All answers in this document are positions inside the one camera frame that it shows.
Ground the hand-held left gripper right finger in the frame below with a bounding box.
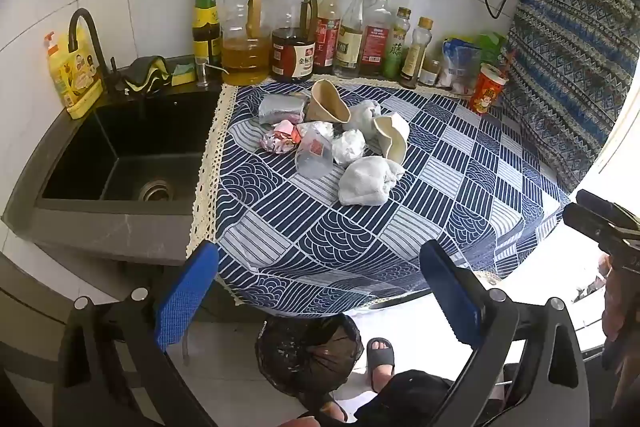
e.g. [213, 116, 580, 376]
[419, 239, 591, 427]

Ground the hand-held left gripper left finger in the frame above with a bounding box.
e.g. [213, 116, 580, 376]
[52, 239, 221, 427]

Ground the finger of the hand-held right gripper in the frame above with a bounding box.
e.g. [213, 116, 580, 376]
[563, 204, 632, 254]
[575, 189, 640, 228]

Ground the bin with black bag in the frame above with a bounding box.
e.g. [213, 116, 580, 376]
[255, 314, 364, 400]

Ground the large white tissue bundle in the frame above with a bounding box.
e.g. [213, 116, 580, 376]
[338, 156, 405, 206]

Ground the beige paper cup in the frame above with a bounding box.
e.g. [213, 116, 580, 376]
[305, 78, 352, 124]
[371, 113, 411, 164]

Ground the small white wrapper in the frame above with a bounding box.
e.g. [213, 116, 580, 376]
[331, 128, 367, 166]

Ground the pink red wrapper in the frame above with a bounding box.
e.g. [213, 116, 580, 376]
[259, 119, 302, 155]

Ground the clear plastic cup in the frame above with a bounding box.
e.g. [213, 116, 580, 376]
[294, 121, 335, 180]

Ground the silver foil packet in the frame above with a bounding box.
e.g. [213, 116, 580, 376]
[258, 93, 307, 126]

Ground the person's right hand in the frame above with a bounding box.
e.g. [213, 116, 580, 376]
[601, 254, 640, 408]

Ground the black slipper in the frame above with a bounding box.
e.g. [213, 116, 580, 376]
[366, 338, 397, 393]

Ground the person's leg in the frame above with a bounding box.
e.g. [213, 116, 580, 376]
[350, 369, 453, 427]

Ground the blue white patterned tablecloth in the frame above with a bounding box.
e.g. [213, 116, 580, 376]
[186, 77, 571, 319]

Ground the grey kitchen cabinet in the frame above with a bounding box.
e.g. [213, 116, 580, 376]
[0, 212, 216, 408]

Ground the black kitchen sink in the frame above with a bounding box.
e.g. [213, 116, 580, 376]
[35, 89, 223, 215]

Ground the blue geometric patterned cloth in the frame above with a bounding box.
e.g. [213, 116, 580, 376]
[500, 0, 640, 195]

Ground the green packet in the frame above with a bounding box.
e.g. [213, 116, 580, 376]
[477, 32, 507, 58]

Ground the blue white plastic bag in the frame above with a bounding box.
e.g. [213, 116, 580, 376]
[440, 38, 482, 96]

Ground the small glass jar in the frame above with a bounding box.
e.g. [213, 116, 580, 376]
[419, 57, 443, 86]

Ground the yellow green sponge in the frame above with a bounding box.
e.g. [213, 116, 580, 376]
[171, 63, 197, 86]

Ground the black yellow rag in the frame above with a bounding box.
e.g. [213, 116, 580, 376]
[122, 55, 173, 94]

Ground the metal soap dispenser pump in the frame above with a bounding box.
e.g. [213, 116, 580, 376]
[195, 56, 230, 88]

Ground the small oil bottle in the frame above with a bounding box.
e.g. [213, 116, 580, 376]
[399, 17, 434, 88]

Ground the small green bottle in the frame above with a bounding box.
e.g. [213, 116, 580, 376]
[382, 7, 412, 80]

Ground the clear cooking oil jug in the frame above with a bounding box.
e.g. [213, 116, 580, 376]
[220, 0, 273, 85]

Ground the yellow dish soap bottle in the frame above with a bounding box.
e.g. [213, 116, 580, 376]
[44, 32, 76, 108]

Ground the dark soy sauce jug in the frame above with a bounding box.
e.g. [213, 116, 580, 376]
[270, 0, 318, 82]

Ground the black faucet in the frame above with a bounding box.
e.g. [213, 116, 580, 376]
[67, 8, 127, 98]

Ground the green bottle yellow cap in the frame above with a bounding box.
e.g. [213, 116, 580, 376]
[192, 0, 222, 68]

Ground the red label sauce bottle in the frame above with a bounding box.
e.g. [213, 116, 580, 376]
[312, 0, 342, 75]

